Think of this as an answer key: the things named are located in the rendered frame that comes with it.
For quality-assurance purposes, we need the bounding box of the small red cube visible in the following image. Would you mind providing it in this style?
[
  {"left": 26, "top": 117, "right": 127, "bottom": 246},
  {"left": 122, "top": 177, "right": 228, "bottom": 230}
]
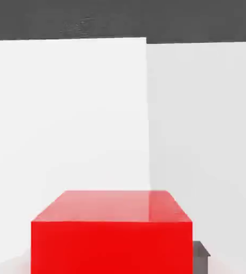
[{"left": 30, "top": 189, "right": 194, "bottom": 274}]

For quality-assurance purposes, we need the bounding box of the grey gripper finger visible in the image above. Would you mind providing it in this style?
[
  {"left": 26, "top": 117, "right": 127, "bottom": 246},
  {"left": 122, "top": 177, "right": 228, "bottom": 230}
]
[{"left": 193, "top": 240, "right": 211, "bottom": 274}]

